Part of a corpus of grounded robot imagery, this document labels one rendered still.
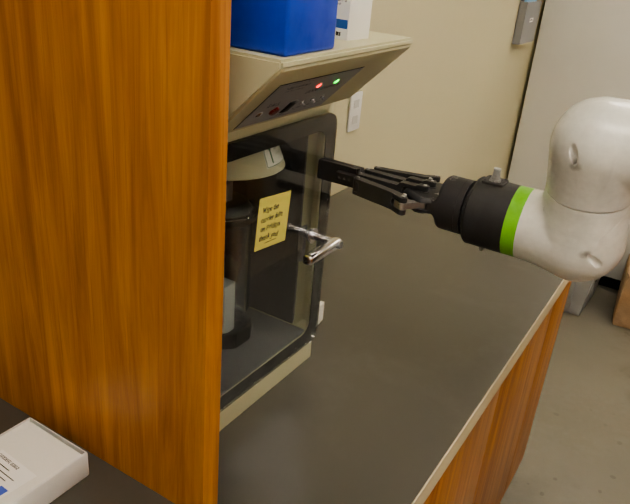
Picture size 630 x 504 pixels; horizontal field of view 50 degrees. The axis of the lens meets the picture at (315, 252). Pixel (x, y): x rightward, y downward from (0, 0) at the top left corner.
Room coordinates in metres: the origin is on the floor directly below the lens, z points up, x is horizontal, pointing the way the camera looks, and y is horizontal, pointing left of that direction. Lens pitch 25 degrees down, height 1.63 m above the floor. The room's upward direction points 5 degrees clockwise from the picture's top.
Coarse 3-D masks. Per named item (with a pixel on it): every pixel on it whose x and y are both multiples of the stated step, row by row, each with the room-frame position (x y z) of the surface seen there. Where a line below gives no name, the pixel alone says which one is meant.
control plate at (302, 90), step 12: (348, 72) 0.86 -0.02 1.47; (288, 84) 0.74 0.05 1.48; (300, 84) 0.77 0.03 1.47; (312, 84) 0.80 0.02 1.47; (324, 84) 0.84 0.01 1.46; (336, 84) 0.88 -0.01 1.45; (276, 96) 0.75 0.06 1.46; (288, 96) 0.78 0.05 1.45; (300, 96) 0.82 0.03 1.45; (312, 96) 0.85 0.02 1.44; (324, 96) 0.89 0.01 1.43; (264, 108) 0.76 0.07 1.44; (300, 108) 0.87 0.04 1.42; (252, 120) 0.77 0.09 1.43; (264, 120) 0.81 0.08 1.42
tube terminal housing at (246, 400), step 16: (304, 112) 0.95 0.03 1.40; (320, 112) 0.99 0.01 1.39; (256, 128) 0.85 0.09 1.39; (272, 128) 0.88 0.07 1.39; (304, 352) 1.00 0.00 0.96; (288, 368) 0.96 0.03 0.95; (256, 384) 0.88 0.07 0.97; (272, 384) 0.92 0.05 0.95; (240, 400) 0.84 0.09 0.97; (256, 400) 0.88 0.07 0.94; (224, 416) 0.81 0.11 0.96
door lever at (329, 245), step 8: (312, 232) 0.96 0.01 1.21; (312, 240) 0.97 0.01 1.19; (320, 240) 0.96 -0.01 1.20; (328, 240) 0.94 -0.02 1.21; (336, 240) 0.94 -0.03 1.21; (320, 248) 0.91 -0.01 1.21; (328, 248) 0.92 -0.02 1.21; (336, 248) 0.94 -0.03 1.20; (304, 256) 0.88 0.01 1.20; (312, 256) 0.88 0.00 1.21; (320, 256) 0.90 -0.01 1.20; (312, 264) 0.88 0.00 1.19
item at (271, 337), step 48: (240, 144) 0.80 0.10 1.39; (288, 144) 0.90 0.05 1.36; (240, 192) 0.81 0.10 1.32; (240, 240) 0.81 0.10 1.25; (288, 240) 0.91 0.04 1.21; (240, 288) 0.81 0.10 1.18; (288, 288) 0.92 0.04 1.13; (240, 336) 0.82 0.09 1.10; (288, 336) 0.93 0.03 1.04; (240, 384) 0.82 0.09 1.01
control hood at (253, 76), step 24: (240, 48) 0.74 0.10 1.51; (336, 48) 0.80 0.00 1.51; (360, 48) 0.84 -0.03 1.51; (384, 48) 0.89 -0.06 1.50; (408, 48) 0.96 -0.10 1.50; (240, 72) 0.71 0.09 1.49; (264, 72) 0.70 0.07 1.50; (288, 72) 0.71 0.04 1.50; (312, 72) 0.76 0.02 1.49; (336, 72) 0.83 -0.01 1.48; (360, 72) 0.91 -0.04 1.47; (240, 96) 0.71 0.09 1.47; (264, 96) 0.73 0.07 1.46; (336, 96) 0.94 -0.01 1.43; (240, 120) 0.75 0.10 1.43
